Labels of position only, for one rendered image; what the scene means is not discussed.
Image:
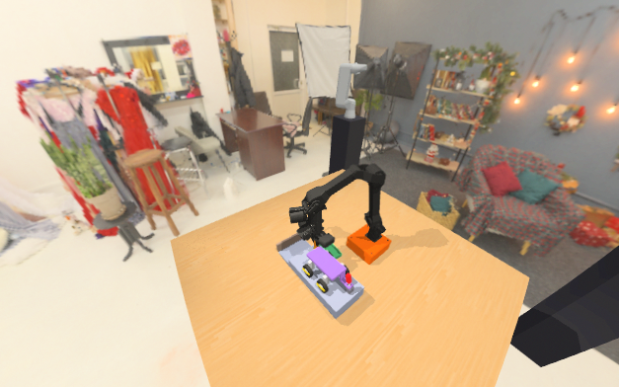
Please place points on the green tray floor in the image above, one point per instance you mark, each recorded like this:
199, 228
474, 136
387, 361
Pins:
332, 250

